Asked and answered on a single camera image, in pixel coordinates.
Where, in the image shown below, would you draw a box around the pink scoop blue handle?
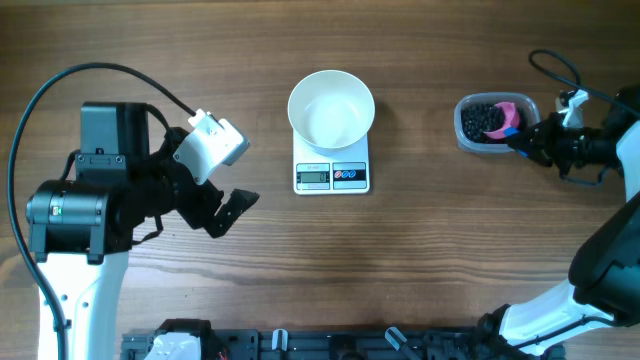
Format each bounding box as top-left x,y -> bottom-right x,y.
483,102 -> 528,144

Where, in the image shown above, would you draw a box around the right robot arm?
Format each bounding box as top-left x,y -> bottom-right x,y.
467,86 -> 639,359

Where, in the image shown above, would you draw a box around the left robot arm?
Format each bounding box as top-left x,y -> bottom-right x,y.
26,102 -> 258,359

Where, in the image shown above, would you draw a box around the white digital kitchen scale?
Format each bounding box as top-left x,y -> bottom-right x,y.
293,134 -> 371,196

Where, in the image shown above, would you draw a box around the white bowl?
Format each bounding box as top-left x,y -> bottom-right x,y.
287,70 -> 376,152

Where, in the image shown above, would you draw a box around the clear plastic container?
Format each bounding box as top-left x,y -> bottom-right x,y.
454,92 -> 540,154

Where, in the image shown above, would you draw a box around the black beans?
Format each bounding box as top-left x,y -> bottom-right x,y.
461,103 -> 502,144

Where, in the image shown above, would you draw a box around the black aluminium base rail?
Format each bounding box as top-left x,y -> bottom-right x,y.
120,326 -> 530,360

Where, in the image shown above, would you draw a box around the left black camera cable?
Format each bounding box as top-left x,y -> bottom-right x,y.
6,62 -> 199,360

